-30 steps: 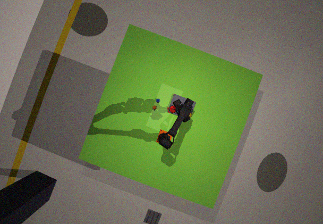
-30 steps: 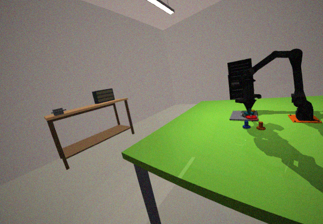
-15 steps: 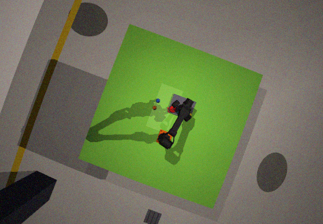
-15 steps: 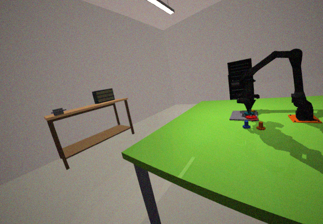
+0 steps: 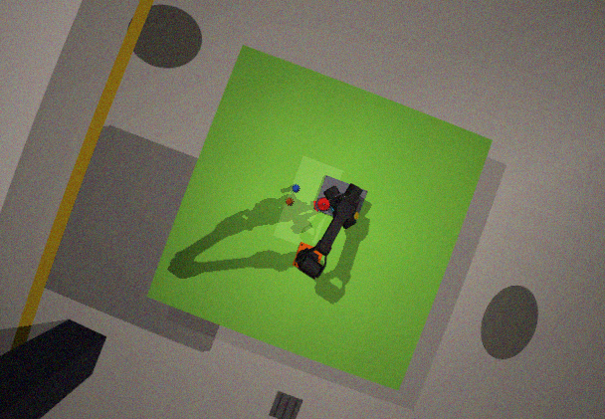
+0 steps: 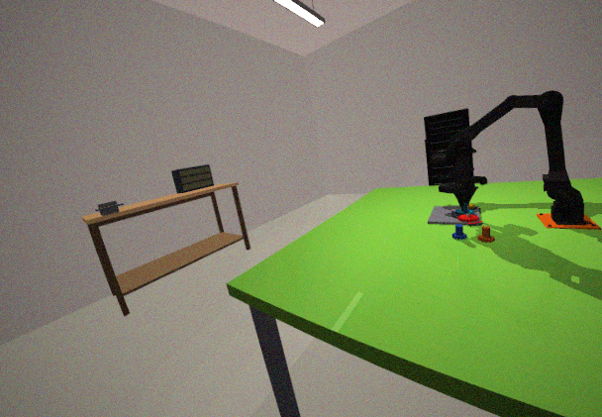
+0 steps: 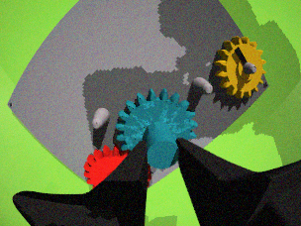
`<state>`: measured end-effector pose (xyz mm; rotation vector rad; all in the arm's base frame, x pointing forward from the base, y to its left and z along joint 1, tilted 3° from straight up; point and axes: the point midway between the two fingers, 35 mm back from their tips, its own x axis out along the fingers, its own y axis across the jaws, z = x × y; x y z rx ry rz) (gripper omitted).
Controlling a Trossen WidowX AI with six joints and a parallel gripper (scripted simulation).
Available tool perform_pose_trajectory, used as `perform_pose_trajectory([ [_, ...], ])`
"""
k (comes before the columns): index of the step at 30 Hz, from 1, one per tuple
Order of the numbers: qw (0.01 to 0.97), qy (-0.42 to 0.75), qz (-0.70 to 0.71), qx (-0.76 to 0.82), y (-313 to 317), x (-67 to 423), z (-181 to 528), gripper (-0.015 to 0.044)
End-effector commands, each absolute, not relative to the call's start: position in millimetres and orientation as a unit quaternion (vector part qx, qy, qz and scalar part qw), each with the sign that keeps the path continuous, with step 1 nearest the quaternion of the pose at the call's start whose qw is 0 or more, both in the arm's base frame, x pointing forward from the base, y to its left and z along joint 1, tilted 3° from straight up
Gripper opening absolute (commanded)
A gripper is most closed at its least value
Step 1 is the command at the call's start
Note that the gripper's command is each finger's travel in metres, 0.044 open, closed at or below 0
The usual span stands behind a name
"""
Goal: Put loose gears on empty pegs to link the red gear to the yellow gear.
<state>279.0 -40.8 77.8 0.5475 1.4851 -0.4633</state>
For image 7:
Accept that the teal gear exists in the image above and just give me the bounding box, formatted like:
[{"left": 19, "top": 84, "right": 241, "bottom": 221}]
[{"left": 115, "top": 89, "right": 198, "bottom": 170}]

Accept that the yellow gear with black stripe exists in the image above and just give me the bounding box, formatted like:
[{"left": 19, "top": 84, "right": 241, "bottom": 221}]
[{"left": 214, "top": 37, "right": 266, "bottom": 98}]

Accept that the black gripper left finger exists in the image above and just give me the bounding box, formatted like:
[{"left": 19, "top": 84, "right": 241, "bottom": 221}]
[{"left": 12, "top": 141, "right": 148, "bottom": 226}]

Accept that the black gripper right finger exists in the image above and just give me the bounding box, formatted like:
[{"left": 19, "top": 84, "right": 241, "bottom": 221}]
[{"left": 177, "top": 138, "right": 301, "bottom": 226}]

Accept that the red gear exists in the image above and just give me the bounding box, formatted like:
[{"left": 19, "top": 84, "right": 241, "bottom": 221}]
[{"left": 83, "top": 145, "right": 130, "bottom": 189}]

